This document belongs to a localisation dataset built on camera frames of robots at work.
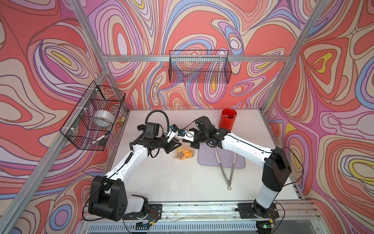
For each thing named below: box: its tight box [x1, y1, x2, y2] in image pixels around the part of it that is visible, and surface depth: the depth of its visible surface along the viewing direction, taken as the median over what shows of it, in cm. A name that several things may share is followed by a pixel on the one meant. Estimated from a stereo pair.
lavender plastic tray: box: [198, 143, 246, 169], surface depth 92 cm
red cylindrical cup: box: [218, 108, 238, 132], surface depth 103 cm
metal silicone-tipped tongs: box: [214, 150, 237, 191], surface depth 86 cm
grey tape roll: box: [93, 109, 115, 127], surface depth 75 cm
